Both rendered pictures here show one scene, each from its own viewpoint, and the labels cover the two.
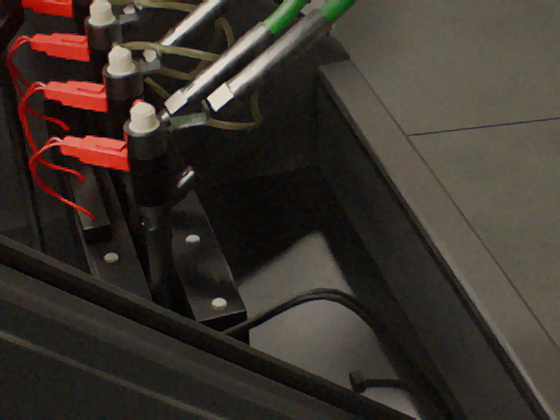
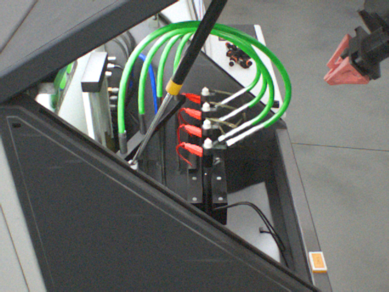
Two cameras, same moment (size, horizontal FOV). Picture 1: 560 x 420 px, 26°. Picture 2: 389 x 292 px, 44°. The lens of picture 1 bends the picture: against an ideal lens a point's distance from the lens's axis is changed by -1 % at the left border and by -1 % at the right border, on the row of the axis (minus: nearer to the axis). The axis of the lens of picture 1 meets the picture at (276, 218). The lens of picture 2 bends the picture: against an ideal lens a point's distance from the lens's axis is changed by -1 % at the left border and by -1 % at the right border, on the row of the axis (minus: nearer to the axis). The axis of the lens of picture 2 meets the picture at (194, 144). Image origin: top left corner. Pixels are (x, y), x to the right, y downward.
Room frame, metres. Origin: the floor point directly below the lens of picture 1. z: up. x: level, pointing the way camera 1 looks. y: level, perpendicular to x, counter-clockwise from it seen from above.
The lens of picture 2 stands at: (-0.22, -0.12, 1.81)
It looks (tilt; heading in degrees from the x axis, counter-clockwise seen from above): 37 degrees down; 15
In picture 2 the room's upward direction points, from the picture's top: straight up
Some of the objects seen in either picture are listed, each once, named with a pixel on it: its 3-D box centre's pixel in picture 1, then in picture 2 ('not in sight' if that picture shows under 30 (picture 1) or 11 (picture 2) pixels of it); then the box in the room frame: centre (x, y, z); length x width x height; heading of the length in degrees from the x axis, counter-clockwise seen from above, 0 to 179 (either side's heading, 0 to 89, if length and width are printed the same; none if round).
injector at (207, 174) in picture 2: (174, 243); (211, 179); (0.68, 0.07, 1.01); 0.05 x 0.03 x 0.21; 105
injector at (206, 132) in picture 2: (150, 182); (210, 159); (0.76, 0.10, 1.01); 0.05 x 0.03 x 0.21; 105
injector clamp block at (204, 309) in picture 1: (141, 261); (205, 179); (0.79, 0.12, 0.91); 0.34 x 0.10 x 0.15; 15
